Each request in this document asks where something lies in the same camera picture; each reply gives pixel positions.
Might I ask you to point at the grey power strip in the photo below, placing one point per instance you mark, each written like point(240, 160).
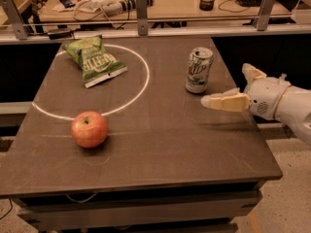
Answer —
point(124, 6)

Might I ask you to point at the grey metal bracket middle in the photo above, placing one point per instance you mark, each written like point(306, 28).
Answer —
point(142, 18)

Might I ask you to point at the black mesh cup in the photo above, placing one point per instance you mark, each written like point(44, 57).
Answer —
point(206, 5)

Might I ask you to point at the grey metal bracket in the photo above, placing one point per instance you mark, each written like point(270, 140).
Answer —
point(262, 20)
point(15, 19)
point(142, 18)

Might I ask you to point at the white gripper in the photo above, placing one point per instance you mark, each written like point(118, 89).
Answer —
point(264, 96)

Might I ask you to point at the red apple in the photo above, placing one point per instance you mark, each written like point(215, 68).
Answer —
point(89, 129)

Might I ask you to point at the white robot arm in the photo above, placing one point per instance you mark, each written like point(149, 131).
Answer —
point(294, 110)

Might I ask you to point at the wooden desk behind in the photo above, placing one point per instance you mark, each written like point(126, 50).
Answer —
point(165, 10)

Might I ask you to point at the green chip bag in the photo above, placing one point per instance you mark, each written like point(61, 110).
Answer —
point(97, 64)

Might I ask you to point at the white green 7up can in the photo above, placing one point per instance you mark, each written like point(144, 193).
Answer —
point(199, 65)

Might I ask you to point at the grey metal bracket right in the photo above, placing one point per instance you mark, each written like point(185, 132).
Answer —
point(262, 20)

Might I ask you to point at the grey metal bracket left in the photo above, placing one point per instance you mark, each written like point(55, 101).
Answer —
point(15, 19)

